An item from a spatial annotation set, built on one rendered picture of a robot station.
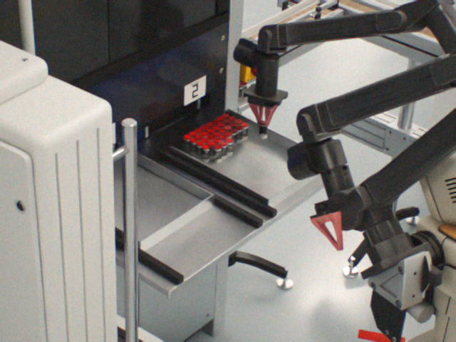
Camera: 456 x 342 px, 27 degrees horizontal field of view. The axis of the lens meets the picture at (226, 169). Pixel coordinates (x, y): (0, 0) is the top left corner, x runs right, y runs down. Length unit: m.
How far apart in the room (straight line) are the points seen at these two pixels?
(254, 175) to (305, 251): 1.20
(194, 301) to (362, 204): 1.39
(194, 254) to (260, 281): 1.30
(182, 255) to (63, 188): 0.80
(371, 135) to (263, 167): 1.01
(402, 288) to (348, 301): 1.72
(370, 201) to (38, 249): 0.62
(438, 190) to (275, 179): 0.76
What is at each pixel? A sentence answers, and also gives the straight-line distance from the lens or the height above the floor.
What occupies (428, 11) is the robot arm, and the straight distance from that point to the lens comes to 2.16.
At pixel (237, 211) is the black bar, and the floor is 0.90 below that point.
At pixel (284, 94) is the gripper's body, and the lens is 2.50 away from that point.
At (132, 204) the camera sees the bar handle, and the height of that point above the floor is 1.32.
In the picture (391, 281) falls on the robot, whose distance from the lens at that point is 1.81.
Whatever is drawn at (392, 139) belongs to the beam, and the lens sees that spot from 3.45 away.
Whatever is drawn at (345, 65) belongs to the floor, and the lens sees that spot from 4.97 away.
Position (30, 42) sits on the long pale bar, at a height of 1.40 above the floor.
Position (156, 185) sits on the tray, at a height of 0.88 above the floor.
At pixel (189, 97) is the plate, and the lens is 2.59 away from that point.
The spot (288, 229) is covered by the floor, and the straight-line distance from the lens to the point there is 3.79.
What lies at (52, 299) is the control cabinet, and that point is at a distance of 1.61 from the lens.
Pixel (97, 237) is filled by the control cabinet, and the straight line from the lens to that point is 1.61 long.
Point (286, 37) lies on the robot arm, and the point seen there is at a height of 1.26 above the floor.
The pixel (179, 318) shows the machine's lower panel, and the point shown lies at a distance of 3.07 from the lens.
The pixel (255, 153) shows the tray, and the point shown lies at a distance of 2.60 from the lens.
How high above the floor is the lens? 2.32
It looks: 35 degrees down
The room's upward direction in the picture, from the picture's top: 3 degrees clockwise
